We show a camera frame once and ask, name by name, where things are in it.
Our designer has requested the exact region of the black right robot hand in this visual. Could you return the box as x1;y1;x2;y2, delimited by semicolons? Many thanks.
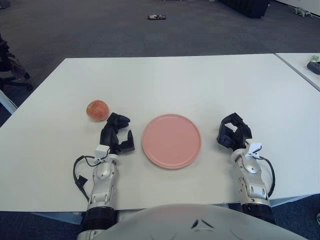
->
215;112;253;152

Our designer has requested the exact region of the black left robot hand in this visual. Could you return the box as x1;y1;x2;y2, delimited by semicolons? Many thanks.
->
99;112;136;155

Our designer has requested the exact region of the red apple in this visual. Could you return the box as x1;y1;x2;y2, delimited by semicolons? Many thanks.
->
86;99;110;122

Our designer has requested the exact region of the pink round plate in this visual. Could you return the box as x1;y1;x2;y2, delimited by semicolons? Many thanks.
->
141;113;202;170

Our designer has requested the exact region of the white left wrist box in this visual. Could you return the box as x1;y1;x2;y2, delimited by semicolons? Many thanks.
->
94;144;111;161

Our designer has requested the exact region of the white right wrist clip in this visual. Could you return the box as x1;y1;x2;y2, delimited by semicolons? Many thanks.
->
244;142;263;158

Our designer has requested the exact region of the grey handheld controller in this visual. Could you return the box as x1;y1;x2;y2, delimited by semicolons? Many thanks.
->
306;61;320;75

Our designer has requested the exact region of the grey robot torso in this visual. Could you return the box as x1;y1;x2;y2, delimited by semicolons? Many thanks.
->
98;202;310;240

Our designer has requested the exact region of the black office chair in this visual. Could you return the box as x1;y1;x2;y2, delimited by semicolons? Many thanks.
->
0;32;34;92

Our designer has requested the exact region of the large black case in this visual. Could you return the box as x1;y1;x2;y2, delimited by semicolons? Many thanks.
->
219;0;272;18

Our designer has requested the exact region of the small grey robot toy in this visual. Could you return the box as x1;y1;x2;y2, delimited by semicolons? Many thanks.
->
293;6;313;18

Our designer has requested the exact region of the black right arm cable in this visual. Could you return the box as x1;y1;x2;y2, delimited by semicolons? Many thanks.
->
258;154;276;200

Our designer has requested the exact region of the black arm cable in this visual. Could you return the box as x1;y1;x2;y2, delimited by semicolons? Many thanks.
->
258;154;276;200
72;155;101;201

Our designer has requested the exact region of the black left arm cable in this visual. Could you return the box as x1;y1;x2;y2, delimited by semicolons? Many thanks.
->
72;155;101;201

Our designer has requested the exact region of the white table frame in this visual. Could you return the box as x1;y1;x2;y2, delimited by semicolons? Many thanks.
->
271;196;320;208

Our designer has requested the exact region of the white slanted frame bar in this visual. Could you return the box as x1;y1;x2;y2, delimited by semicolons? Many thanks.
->
0;89;18;115

